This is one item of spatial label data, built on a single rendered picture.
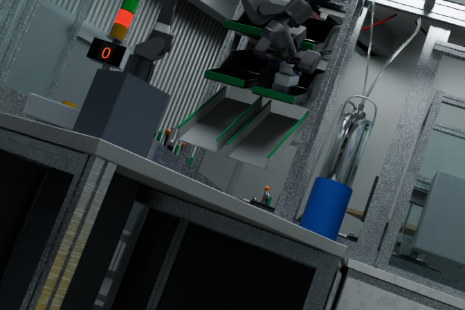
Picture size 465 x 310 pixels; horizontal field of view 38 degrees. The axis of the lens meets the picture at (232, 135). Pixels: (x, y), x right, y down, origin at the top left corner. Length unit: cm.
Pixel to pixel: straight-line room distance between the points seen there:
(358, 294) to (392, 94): 381
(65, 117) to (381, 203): 159
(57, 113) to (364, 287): 118
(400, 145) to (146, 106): 162
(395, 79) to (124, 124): 463
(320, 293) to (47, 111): 87
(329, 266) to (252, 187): 500
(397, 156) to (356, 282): 83
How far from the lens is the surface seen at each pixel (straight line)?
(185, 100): 715
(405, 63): 612
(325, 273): 168
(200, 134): 195
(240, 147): 193
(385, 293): 240
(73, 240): 121
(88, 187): 119
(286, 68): 191
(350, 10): 212
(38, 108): 192
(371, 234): 300
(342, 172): 269
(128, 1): 232
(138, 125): 166
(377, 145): 592
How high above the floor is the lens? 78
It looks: 8 degrees up
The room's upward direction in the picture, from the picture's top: 21 degrees clockwise
